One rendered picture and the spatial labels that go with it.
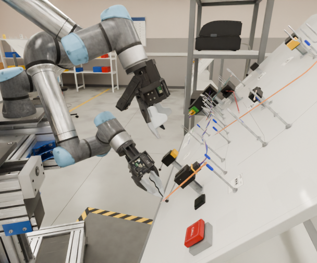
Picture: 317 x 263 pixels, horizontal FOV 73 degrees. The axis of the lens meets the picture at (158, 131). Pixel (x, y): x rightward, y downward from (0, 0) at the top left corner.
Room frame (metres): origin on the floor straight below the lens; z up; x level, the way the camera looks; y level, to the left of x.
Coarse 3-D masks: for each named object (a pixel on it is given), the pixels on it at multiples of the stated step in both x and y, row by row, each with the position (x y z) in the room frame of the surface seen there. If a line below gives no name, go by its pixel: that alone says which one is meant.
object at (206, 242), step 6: (204, 228) 0.37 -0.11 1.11; (210, 228) 0.37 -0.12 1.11; (204, 234) 0.35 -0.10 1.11; (210, 234) 0.35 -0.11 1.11; (204, 240) 0.34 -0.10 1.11; (210, 240) 0.34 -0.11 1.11; (192, 246) 0.34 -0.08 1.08; (198, 246) 0.33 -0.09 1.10; (204, 246) 0.33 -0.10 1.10; (210, 246) 0.33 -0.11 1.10; (192, 252) 0.34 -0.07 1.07; (198, 252) 0.33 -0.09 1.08
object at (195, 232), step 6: (198, 222) 0.38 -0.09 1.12; (192, 228) 0.37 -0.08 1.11; (198, 228) 0.36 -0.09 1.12; (186, 234) 0.37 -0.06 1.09; (192, 234) 0.35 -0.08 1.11; (198, 234) 0.34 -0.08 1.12; (186, 240) 0.35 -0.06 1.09; (192, 240) 0.34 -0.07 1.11; (198, 240) 0.34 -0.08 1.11; (186, 246) 0.34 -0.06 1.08
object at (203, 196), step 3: (201, 195) 0.52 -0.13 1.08; (204, 195) 0.52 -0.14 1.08; (198, 198) 0.52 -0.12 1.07; (201, 198) 0.50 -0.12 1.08; (204, 198) 0.50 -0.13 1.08; (195, 201) 0.51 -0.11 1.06; (198, 201) 0.50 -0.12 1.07; (201, 201) 0.49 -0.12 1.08; (204, 201) 0.49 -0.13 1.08; (195, 204) 0.50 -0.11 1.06; (198, 204) 0.49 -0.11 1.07; (201, 204) 0.49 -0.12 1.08; (195, 207) 0.49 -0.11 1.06; (198, 207) 0.49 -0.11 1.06
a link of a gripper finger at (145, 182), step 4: (144, 180) 0.60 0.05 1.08; (148, 180) 0.62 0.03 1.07; (144, 184) 0.60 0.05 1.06; (148, 184) 0.58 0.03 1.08; (148, 188) 0.59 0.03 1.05; (152, 188) 0.56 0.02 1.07; (148, 192) 0.59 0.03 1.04; (152, 192) 0.58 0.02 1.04; (156, 192) 0.59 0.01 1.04; (156, 196) 0.58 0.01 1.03; (160, 196) 0.58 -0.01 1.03
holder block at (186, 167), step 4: (184, 168) 0.59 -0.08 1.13; (188, 168) 0.58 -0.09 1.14; (180, 172) 0.59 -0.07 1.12; (184, 172) 0.56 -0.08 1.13; (188, 172) 0.56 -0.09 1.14; (176, 176) 0.58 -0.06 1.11; (180, 176) 0.56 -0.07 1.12; (184, 176) 0.56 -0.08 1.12; (188, 176) 0.56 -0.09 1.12; (192, 176) 0.55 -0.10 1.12; (176, 180) 0.56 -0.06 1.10; (180, 180) 0.56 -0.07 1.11; (184, 180) 0.56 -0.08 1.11; (188, 180) 0.56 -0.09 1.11; (192, 180) 0.55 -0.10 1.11; (184, 184) 0.56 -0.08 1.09; (188, 184) 0.56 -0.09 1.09
